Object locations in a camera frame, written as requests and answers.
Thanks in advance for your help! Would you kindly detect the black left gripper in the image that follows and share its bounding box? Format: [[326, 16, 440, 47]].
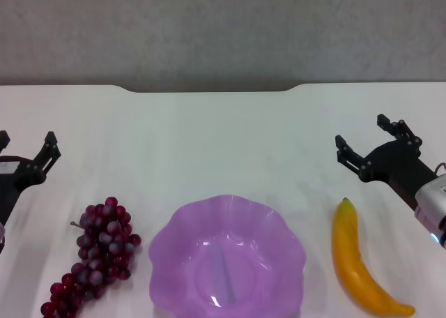
[[0, 130, 63, 253]]

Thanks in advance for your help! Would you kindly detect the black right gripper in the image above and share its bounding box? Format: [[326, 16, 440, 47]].
[[334, 114, 440, 208]]

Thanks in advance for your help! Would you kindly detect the yellow banana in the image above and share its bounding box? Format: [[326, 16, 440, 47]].
[[332, 197, 417, 317]]

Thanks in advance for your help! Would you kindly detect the dark red grape bunch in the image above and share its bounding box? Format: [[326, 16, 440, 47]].
[[40, 196, 142, 318]]

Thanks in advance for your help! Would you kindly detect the purple wavy plastic plate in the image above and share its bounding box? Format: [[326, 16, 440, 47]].
[[148, 193, 308, 318]]

